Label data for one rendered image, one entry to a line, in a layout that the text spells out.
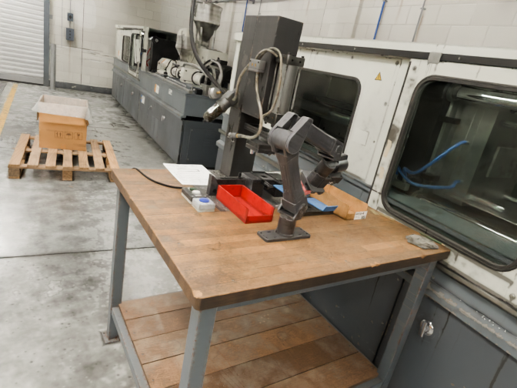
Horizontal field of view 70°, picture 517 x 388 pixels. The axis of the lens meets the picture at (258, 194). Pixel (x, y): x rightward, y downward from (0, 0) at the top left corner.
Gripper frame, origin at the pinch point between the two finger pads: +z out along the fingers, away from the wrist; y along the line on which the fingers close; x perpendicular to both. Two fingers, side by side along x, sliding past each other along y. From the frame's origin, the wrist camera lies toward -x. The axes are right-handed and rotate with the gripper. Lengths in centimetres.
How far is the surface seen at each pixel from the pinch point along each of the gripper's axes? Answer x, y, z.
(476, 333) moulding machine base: -57, -67, 1
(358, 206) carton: -36.0, -2.5, 4.6
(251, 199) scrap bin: 12.4, 8.6, 14.6
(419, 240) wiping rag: -42, -29, -9
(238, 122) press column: 5, 51, 10
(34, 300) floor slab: 83, 30, 138
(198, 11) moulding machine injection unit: -143, 467, 154
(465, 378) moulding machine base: -58, -79, 17
